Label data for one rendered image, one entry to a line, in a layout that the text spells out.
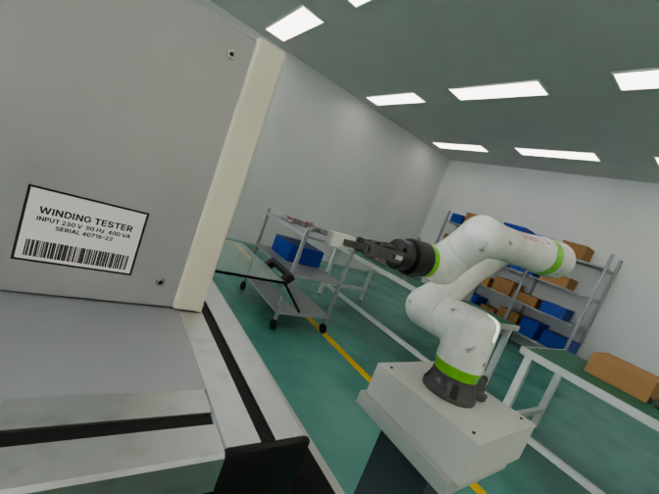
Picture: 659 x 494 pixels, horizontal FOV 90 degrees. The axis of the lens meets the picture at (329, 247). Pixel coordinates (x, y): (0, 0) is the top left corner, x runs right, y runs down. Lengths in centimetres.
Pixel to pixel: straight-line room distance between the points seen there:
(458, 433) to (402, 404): 16
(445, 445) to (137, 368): 80
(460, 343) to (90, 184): 88
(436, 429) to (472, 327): 26
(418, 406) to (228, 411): 79
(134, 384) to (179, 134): 15
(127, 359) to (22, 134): 13
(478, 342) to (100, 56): 91
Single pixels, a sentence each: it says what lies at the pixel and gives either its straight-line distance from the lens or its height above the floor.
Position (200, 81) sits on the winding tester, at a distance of 25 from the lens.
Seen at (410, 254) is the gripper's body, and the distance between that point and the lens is 80.
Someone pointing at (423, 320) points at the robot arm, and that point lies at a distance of 104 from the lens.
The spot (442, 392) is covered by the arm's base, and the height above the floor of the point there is 87.
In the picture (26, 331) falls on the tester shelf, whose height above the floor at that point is 111.
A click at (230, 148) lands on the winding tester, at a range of 25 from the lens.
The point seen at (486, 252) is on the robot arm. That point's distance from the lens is 86.
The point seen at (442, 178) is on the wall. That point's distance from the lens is 898.
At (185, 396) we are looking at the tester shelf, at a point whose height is 112.
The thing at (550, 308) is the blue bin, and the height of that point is 89.
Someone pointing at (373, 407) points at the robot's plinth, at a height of 74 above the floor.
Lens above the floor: 123
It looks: 7 degrees down
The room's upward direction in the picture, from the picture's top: 21 degrees clockwise
